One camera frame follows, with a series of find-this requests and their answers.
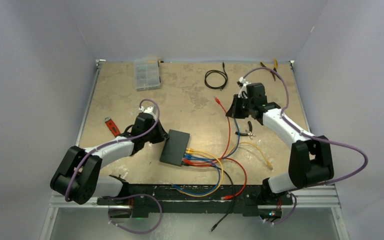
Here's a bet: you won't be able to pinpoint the yellow ethernet cable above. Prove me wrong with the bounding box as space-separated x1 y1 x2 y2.
178 149 225 199
185 141 274 171

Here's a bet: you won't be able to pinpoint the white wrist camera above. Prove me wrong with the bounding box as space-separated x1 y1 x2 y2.
237 77 250 99
139 105 158 117

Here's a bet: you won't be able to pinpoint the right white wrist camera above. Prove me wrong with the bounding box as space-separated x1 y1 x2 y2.
237 77 250 99

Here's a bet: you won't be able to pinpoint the yellow handled pliers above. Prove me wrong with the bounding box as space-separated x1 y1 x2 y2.
259 58 280 81

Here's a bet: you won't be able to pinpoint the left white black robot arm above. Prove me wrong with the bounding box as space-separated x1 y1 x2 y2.
50 112 169 205

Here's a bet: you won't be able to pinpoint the blue ethernet cable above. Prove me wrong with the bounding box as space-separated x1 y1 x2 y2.
184 117 241 162
171 155 224 196

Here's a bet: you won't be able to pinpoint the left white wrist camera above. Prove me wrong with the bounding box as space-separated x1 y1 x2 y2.
139 105 158 117

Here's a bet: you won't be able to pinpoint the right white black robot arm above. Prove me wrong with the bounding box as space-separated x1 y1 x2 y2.
226 79 334 204

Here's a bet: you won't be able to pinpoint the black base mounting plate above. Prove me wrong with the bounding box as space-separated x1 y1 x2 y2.
97 183 294 218

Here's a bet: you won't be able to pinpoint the black network switch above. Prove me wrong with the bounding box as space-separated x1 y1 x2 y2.
159 129 190 167

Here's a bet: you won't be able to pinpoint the aluminium frame rail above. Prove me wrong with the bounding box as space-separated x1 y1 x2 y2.
49 59 342 210

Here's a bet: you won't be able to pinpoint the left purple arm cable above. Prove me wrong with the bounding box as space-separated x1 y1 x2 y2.
65 98 164 235

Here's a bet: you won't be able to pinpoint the small black cutters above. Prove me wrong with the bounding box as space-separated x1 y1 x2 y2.
235 121 255 139

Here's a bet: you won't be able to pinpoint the clear plastic organizer box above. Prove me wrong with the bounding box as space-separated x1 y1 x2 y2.
133 58 161 91

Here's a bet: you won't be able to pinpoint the black ethernet cable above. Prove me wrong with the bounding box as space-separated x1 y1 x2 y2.
183 162 237 233
204 61 229 90

